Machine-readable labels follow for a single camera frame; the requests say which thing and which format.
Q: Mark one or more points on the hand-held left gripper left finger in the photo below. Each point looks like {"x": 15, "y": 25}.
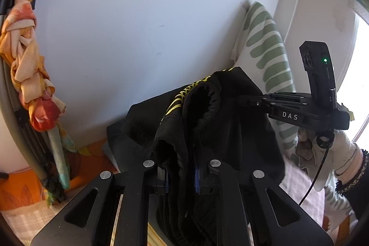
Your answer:
{"x": 166, "y": 182}

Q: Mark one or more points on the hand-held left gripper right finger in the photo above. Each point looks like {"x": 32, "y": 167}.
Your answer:
{"x": 197, "y": 179}

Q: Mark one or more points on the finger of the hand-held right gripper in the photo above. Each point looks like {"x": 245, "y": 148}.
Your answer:
{"x": 276, "y": 99}

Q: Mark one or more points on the black pants with yellow print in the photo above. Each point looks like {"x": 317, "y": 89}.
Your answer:
{"x": 224, "y": 125}

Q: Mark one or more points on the person's right forearm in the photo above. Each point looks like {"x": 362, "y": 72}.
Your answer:
{"x": 354, "y": 179}

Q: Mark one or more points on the dark grey folded pants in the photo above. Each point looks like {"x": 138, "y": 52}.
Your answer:
{"x": 118, "y": 142}

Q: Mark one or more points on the person's right hand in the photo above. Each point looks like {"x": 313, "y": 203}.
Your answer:
{"x": 337, "y": 151}

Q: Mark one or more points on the green patterned white pillow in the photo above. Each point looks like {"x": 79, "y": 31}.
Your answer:
{"x": 268, "y": 47}

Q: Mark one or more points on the white folded cloth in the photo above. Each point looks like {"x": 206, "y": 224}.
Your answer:
{"x": 111, "y": 158}

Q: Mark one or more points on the pink checked bed sheet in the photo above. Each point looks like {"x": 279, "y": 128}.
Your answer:
{"x": 299, "y": 194}

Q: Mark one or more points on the orange floral scarf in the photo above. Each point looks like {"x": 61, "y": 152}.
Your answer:
{"x": 26, "y": 73}

